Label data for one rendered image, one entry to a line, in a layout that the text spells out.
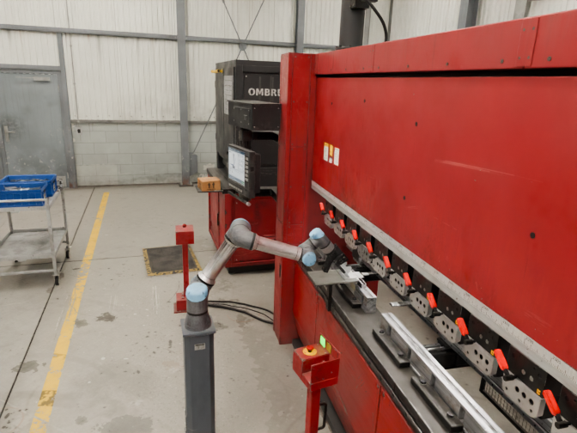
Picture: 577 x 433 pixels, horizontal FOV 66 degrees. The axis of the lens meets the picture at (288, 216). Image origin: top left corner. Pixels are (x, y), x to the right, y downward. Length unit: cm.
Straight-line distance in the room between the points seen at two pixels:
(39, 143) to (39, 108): 64
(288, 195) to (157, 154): 632
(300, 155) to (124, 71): 641
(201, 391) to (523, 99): 218
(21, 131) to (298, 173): 699
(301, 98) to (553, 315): 233
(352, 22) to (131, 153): 700
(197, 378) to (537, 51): 223
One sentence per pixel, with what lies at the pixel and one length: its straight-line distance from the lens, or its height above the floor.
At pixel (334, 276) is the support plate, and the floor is 100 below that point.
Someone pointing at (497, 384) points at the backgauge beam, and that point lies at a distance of 217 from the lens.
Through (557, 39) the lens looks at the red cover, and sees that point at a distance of 144.
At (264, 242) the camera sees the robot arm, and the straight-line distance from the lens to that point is 239.
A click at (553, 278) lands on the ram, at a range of 144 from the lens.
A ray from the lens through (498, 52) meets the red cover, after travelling 160.
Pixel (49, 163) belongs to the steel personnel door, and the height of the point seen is 48.
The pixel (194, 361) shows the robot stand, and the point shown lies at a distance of 266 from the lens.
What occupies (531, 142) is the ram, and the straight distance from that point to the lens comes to 148.
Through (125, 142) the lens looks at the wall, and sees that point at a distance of 943.
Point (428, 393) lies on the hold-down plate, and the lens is 204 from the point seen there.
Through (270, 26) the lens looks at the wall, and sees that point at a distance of 973.
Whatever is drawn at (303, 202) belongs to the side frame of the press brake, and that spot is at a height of 123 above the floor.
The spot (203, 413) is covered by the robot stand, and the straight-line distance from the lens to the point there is 288.
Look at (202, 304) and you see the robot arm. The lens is 252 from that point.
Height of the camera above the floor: 210
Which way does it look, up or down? 17 degrees down
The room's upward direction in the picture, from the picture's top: 2 degrees clockwise
